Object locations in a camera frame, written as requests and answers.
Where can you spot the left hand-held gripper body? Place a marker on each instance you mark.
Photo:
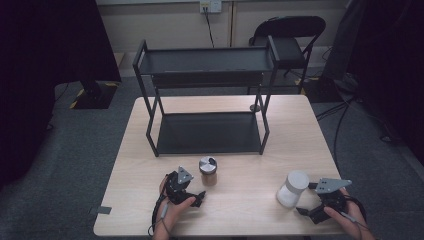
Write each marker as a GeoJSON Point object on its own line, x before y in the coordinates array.
{"type": "Point", "coordinates": [182, 175]}

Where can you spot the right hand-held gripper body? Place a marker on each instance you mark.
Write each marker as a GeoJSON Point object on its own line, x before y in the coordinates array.
{"type": "Point", "coordinates": [331, 186]}

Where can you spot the white powder jar grey lid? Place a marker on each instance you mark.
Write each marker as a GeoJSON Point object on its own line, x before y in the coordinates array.
{"type": "Point", "coordinates": [296, 181]}

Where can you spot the spice jar with metal lid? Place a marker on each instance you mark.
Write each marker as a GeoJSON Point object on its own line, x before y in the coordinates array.
{"type": "Point", "coordinates": [208, 165]}

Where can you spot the black two-tier metal shelf rack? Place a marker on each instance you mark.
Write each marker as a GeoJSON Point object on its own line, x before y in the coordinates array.
{"type": "Point", "coordinates": [206, 133]}

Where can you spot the person's left hand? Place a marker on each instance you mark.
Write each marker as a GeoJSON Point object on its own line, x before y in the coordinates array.
{"type": "Point", "coordinates": [173, 213]}

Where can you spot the person's right hand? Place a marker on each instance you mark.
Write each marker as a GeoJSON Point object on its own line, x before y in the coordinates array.
{"type": "Point", "coordinates": [350, 213]}

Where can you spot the grey floor tape piece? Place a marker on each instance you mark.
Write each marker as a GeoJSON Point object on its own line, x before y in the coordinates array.
{"type": "Point", "coordinates": [104, 210]}

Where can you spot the small round grey knob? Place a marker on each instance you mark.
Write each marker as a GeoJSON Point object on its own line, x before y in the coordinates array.
{"type": "Point", "coordinates": [255, 108]}

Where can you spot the black stand base striped tape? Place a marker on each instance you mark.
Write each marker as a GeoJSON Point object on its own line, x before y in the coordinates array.
{"type": "Point", "coordinates": [96, 95]}

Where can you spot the black curtain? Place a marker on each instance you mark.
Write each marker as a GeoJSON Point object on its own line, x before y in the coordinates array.
{"type": "Point", "coordinates": [390, 66]}
{"type": "Point", "coordinates": [43, 83]}

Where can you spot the black folding chair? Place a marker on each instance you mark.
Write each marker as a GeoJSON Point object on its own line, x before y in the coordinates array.
{"type": "Point", "coordinates": [288, 50]}

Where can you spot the white wall socket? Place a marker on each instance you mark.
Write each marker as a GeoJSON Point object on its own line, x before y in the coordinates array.
{"type": "Point", "coordinates": [210, 5]}

